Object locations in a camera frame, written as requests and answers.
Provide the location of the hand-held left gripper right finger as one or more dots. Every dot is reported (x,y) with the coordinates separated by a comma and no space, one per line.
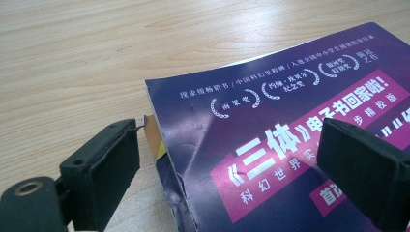
(361,170)

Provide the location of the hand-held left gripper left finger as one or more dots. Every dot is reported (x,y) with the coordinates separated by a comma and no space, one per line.
(103,177)

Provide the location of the purple book with corner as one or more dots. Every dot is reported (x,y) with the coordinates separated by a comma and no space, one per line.
(154,135)

